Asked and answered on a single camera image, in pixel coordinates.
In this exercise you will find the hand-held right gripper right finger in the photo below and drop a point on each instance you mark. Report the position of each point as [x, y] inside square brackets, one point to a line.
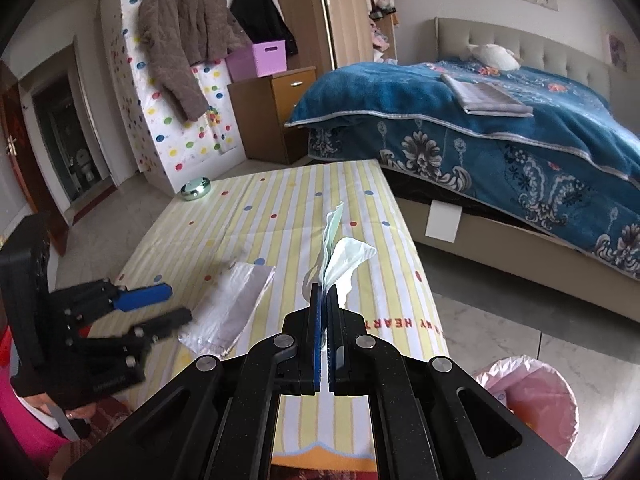
[332, 340]

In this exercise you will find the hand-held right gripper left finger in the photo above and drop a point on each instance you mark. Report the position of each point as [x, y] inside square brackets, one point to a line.
[316, 340]

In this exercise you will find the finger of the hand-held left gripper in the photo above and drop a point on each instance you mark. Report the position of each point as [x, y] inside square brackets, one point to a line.
[170, 320]
[145, 296]

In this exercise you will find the pale green tissue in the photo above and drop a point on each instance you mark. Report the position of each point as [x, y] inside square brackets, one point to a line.
[345, 260]

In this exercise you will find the bin with pink bag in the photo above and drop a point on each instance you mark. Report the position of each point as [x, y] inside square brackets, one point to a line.
[535, 400]

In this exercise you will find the person's left forearm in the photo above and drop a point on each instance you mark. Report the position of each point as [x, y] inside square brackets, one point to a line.
[25, 425]

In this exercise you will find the person's left hand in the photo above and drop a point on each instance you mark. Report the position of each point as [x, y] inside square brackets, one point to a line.
[75, 414]

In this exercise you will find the red patterned cloth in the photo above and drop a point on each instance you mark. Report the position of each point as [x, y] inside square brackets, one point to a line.
[107, 417]

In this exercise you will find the silver round object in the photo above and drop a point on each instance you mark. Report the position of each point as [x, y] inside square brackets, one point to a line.
[196, 189]

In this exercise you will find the brown wooden door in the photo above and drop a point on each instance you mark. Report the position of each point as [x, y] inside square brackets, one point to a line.
[30, 170]

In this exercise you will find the yellow striped tablecloth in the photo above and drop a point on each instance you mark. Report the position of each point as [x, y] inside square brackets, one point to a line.
[310, 210]

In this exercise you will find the white toilet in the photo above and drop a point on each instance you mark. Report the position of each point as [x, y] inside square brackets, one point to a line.
[85, 165]

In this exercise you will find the polka dot white board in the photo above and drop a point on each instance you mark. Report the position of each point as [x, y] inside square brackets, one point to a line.
[175, 145]

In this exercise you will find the white label on bed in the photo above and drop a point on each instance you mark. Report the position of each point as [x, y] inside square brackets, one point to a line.
[443, 220]

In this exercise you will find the wooden nightstand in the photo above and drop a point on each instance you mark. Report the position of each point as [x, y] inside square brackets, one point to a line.
[265, 120]

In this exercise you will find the bed with blue blanket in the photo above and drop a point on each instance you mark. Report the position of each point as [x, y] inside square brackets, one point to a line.
[390, 95]

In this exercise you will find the purple storage box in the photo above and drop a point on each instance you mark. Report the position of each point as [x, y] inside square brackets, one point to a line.
[255, 60]

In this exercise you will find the brown quilted jacket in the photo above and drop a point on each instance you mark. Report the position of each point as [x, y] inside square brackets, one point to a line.
[185, 35]

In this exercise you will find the folded grey sheet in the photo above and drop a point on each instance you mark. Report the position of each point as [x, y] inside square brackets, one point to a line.
[487, 97]

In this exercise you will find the black coat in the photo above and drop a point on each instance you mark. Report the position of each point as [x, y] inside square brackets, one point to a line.
[262, 10]

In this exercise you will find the wooden wardrobe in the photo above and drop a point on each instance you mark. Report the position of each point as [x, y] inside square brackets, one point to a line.
[345, 15]

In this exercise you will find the white plush toy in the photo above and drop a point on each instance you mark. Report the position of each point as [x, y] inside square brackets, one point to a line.
[492, 56]

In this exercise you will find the small wall picture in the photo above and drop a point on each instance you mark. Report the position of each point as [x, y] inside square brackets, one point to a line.
[617, 52]

